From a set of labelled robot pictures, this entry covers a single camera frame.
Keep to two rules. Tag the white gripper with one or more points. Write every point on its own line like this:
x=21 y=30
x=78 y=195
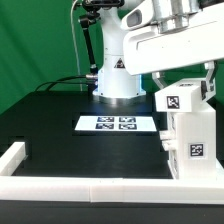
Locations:
x=169 y=34

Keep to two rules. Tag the small white tagged box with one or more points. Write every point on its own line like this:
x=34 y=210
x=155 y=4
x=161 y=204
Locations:
x=185 y=95

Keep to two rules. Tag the white cabinet door panel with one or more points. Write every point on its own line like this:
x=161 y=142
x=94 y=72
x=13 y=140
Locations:
x=169 y=133
x=171 y=147

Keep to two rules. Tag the white cabinet body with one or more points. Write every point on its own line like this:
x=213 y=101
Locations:
x=196 y=143

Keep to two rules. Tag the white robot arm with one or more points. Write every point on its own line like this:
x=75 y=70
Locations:
x=115 y=83

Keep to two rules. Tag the white fiducial marker sheet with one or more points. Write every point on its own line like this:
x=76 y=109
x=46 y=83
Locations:
x=116 y=123

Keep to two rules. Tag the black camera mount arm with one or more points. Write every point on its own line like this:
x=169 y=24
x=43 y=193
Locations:
x=92 y=16

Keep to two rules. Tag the white U-shaped fence frame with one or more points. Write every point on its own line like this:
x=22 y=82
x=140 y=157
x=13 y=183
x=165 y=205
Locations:
x=96 y=190

